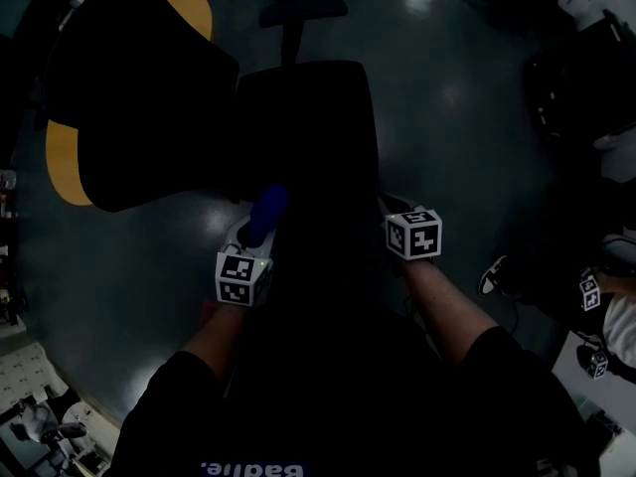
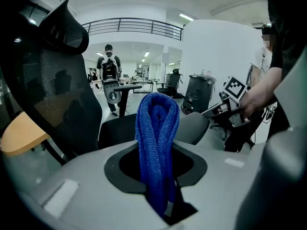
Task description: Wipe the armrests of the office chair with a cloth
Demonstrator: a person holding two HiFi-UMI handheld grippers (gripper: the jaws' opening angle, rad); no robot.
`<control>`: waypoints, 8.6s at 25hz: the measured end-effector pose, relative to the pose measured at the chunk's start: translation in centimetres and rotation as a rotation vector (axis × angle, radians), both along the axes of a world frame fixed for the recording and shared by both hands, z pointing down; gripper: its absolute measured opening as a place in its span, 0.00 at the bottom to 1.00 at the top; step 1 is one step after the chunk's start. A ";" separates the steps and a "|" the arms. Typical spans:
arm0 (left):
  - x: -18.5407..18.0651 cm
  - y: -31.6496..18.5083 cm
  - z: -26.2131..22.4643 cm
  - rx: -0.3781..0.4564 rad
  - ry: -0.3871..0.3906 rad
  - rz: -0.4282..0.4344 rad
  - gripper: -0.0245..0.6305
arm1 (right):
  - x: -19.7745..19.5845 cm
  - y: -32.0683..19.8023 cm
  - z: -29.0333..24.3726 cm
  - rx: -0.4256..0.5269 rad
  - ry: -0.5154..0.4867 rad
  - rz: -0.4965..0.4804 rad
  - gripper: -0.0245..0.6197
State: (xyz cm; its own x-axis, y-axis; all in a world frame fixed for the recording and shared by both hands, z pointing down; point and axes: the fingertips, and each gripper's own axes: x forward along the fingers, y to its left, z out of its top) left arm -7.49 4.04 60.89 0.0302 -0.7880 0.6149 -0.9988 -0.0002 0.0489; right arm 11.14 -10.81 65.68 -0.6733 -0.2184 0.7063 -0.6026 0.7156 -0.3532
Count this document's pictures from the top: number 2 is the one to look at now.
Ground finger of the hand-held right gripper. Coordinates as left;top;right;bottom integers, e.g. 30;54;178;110
211;103;232;116
201;101;227;117

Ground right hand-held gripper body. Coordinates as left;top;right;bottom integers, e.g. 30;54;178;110
219;75;249;127

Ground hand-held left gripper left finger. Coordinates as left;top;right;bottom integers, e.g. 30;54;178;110
14;139;168;230

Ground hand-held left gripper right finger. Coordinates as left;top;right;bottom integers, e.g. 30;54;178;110
172;140;264;230

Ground blue cloth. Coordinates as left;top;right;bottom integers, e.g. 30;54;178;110
134;92;181;219

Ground person's right forearm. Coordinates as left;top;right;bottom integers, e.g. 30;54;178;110
249;66;280;110

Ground person's right hand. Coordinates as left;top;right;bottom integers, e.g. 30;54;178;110
239;93;259;116

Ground person's black clothing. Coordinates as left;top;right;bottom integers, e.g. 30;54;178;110
224;0;307;153

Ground round wooden table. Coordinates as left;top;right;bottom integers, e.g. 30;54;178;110
0;111;50;157

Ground black mesh office chair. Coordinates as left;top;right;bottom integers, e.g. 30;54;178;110
0;0;211;166

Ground black balcony railing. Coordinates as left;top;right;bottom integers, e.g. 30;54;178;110
81;18;184;42

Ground black frame bench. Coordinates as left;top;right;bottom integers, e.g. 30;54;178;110
132;77;161;93

